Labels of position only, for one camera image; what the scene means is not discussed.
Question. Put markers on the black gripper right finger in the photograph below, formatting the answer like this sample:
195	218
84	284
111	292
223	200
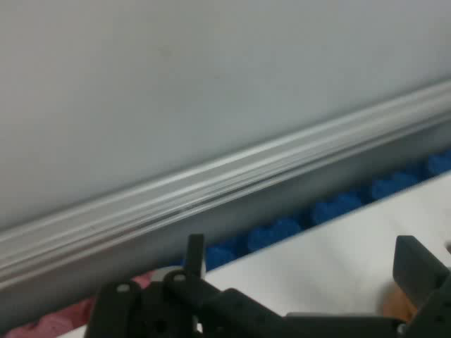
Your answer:
419	271

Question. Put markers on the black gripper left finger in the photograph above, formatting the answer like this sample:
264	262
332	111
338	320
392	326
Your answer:
120	313

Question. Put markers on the brown wooden mug tree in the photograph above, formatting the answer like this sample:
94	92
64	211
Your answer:
396	304

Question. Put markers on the aluminium frame rail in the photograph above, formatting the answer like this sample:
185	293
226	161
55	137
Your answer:
211	179

